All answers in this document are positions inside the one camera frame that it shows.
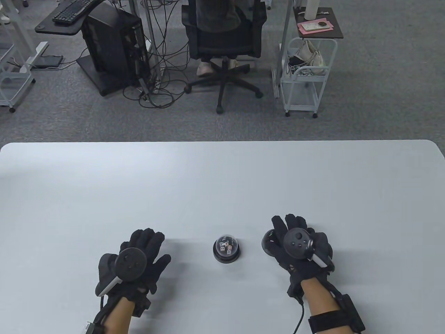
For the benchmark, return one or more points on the white desk foot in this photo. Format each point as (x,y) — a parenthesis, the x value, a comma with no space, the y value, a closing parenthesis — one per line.
(34,55)

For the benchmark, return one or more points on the black left forearm sensor pack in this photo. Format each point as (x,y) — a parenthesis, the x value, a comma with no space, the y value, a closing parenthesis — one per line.
(92,327)

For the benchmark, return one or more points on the clear dice shaker dome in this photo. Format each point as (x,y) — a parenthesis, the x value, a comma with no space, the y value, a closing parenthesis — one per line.
(218,241)

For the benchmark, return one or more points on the black keyboard tray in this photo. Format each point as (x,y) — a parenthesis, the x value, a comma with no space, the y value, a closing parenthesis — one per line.
(59,30)

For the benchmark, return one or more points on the beige bag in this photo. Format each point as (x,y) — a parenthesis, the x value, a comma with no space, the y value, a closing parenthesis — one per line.
(313,57)

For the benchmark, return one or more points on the metal frame post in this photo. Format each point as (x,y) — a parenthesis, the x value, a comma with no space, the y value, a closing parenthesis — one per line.
(285,34)
(153,45)

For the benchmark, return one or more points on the black hand controller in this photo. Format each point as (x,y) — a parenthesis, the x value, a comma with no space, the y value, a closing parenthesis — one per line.
(296,243)
(131,263)

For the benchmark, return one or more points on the white rolling cart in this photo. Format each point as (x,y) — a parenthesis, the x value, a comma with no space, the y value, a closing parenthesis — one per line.
(301,109)

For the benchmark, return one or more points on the black pouch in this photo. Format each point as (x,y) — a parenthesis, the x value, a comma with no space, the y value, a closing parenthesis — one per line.
(296,61)

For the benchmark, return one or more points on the black left hand controller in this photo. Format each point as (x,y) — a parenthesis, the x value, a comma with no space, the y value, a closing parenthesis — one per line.
(131,263)

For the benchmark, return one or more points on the brown side table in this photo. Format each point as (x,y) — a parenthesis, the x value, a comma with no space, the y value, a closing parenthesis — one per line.
(332,33)

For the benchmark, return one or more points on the black box on floor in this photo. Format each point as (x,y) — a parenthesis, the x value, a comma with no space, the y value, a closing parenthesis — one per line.
(48,62)

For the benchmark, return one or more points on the beige notebook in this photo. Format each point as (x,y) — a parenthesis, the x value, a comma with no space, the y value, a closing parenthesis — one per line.
(313,26)

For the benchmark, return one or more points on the black right forearm sensor pack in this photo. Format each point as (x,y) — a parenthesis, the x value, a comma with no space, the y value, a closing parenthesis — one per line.
(353,313)

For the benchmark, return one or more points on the white cart with clear panels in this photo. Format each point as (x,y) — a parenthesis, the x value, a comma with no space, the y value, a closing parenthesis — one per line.
(13,99)

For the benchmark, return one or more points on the white paper roll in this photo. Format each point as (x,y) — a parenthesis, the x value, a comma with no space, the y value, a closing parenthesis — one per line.
(312,9)

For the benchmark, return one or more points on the person's right forearm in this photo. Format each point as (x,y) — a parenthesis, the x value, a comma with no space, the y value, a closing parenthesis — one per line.
(321,297)

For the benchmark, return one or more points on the black computer stand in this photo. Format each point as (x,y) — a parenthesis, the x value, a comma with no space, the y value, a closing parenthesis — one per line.
(104,87)

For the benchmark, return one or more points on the black keyboard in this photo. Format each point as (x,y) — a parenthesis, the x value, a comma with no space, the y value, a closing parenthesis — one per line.
(71,10)

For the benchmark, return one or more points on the person's left forearm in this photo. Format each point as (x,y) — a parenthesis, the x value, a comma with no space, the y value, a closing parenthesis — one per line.
(118,318)

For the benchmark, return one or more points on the person's right hand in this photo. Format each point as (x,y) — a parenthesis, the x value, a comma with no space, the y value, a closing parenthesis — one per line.
(278,222)

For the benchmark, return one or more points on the black computer tower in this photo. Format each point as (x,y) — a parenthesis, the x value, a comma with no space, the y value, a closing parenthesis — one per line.
(111,41)

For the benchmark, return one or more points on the black office chair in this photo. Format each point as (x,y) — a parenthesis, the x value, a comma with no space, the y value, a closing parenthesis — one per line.
(222,45)

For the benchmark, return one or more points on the black dice shaker dome cover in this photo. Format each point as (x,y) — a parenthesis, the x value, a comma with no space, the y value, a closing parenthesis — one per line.
(268,243)

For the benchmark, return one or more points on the black right hand controller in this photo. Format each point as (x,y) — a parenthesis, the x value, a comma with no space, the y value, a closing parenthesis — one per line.
(296,243)

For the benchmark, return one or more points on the person's left hand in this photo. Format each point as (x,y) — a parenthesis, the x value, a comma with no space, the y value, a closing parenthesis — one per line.
(153,243)

